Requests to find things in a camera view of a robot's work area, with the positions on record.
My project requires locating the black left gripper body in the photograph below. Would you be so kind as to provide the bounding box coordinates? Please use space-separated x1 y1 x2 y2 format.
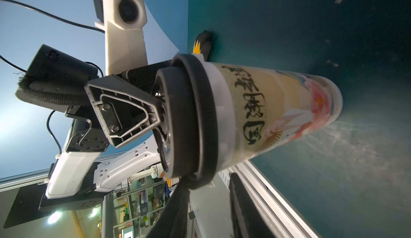
64 61 171 152

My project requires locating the printed paper milk tea cup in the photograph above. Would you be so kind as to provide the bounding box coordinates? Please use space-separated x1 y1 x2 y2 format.
203 62 343 171

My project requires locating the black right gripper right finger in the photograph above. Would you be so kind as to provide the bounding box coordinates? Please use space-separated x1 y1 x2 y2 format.
229 173 276 238

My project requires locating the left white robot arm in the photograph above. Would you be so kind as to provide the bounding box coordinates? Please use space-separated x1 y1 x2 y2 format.
4 45 164 228

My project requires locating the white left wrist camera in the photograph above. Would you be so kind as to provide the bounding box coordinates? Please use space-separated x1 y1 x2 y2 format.
93 0 148 75

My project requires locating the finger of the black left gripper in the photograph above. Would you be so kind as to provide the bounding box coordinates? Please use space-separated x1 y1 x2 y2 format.
85 75 162 148

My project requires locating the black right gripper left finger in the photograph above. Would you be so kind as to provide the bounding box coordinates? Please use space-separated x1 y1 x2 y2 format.
147 177 190 238

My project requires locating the black plastic cup lid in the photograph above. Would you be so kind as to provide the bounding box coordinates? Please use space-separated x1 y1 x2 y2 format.
151 54 218 189

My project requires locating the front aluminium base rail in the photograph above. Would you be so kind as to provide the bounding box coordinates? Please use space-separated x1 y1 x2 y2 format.
189 160 322 238

